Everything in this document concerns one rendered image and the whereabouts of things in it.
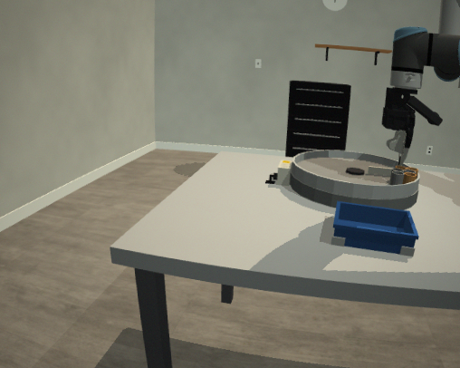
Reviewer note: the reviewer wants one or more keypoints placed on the blue crate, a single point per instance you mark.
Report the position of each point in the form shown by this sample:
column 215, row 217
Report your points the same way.
column 365, row 228

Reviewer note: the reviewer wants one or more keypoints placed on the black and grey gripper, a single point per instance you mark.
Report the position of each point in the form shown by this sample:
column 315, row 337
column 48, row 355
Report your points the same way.
column 404, row 120

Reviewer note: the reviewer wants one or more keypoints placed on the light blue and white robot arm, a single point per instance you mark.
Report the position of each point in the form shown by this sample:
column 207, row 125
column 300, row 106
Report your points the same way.
column 414, row 48

